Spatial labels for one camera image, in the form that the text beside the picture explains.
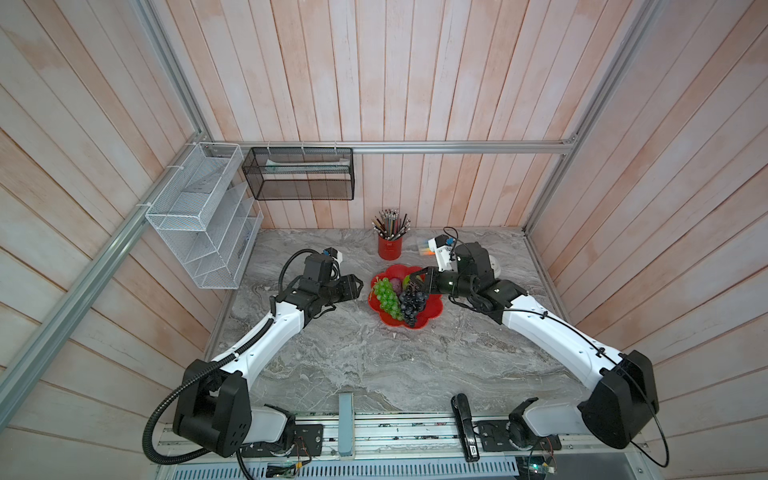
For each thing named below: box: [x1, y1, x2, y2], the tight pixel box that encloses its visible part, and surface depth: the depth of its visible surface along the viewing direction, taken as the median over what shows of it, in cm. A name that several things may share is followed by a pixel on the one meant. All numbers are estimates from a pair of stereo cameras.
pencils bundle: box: [371, 209, 411, 241], surface depth 105 cm
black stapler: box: [451, 393, 480, 463], surface depth 74 cm
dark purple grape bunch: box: [399, 282, 427, 328], surface depth 83 cm
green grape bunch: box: [374, 278, 405, 321], surface depth 95 cm
